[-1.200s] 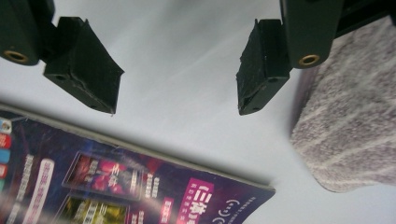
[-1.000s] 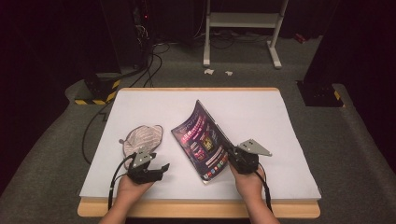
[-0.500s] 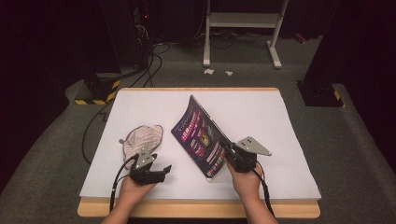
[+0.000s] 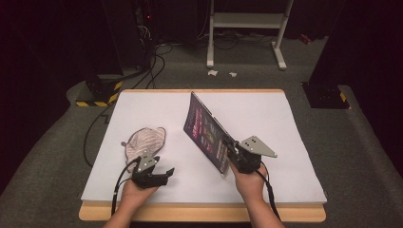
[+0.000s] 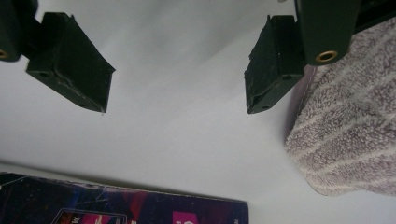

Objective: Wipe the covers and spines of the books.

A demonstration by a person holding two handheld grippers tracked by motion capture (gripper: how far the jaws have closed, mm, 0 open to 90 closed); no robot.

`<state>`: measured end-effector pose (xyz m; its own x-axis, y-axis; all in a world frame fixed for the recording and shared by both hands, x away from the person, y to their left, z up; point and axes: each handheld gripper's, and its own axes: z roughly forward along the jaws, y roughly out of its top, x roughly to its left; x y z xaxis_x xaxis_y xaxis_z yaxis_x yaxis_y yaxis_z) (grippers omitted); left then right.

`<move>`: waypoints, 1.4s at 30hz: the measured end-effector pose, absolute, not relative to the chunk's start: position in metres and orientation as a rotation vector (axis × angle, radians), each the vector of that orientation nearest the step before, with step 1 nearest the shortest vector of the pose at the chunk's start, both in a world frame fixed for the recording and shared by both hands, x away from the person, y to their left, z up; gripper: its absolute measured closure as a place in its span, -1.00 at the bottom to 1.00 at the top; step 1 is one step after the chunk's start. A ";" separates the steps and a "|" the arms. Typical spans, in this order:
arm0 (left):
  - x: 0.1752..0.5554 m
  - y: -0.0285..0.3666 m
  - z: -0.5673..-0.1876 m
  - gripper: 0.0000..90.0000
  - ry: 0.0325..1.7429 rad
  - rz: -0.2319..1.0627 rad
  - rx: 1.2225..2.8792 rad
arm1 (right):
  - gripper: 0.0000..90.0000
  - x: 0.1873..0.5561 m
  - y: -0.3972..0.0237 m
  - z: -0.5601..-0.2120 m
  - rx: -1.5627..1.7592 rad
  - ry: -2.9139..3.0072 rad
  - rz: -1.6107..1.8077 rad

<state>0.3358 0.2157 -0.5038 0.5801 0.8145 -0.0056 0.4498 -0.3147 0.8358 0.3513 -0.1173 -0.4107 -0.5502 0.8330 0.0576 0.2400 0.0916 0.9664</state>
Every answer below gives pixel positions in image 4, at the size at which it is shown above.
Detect person's right hand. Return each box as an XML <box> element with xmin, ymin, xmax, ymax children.
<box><xmin>230</xmin><ymin>162</ymin><xmax>267</xmax><ymax>203</ymax></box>

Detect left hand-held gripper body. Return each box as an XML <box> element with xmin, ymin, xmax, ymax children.
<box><xmin>131</xmin><ymin>151</ymin><xmax>167</xmax><ymax>190</ymax></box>

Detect left hand-held gripper cable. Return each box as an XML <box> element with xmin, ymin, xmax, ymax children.
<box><xmin>110</xmin><ymin>157</ymin><xmax>142</xmax><ymax>217</ymax></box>

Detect white metal stand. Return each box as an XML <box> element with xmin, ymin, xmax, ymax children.
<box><xmin>206</xmin><ymin>0</ymin><xmax>295</xmax><ymax>71</ymax></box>

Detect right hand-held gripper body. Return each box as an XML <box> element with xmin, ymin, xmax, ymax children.
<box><xmin>229</xmin><ymin>136</ymin><xmax>278</xmax><ymax>175</ymax></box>

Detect dark equipment rack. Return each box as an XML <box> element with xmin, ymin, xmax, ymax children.
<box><xmin>101</xmin><ymin>0</ymin><xmax>160</xmax><ymax>71</ymax></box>

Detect right hand-held gripper cable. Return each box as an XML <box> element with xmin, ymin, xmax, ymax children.
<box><xmin>253</xmin><ymin>161</ymin><xmax>282</xmax><ymax>221</ymax></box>

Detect long black floor cable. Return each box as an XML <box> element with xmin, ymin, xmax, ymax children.
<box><xmin>83</xmin><ymin>104</ymin><xmax>116</xmax><ymax>169</ymax></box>

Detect pale purple striped towel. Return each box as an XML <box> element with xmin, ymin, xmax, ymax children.
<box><xmin>121</xmin><ymin>126</ymin><xmax>167</xmax><ymax>174</ymax></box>

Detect black cable bundle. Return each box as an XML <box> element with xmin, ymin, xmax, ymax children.
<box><xmin>131</xmin><ymin>44</ymin><xmax>174</xmax><ymax>90</ymax></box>

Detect glossy illustrated magazine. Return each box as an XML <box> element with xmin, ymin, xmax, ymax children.
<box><xmin>182</xmin><ymin>90</ymin><xmax>237</xmax><ymax>176</ymax></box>

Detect person's left hand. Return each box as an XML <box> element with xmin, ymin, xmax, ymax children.
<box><xmin>120</xmin><ymin>179</ymin><xmax>160</xmax><ymax>210</ymax></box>

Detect tangled dark floor cables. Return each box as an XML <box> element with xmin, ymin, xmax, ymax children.
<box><xmin>198</xmin><ymin>29</ymin><xmax>277</xmax><ymax>51</ymax></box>

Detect hand-held gripper cable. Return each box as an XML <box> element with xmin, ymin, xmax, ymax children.
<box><xmin>253</xmin><ymin>161</ymin><xmax>282</xmax><ymax>221</ymax></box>
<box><xmin>110</xmin><ymin>157</ymin><xmax>142</xmax><ymax>217</ymax></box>

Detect small red object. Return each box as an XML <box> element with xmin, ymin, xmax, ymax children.
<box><xmin>298</xmin><ymin>32</ymin><xmax>314</xmax><ymax>46</ymax></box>

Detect black yellow-striped stand base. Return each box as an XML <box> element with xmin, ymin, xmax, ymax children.
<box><xmin>75</xmin><ymin>74</ymin><xmax>124</xmax><ymax>108</ymax></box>
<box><xmin>301</xmin><ymin>82</ymin><xmax>352</xmax><ymax>110</ymax></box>

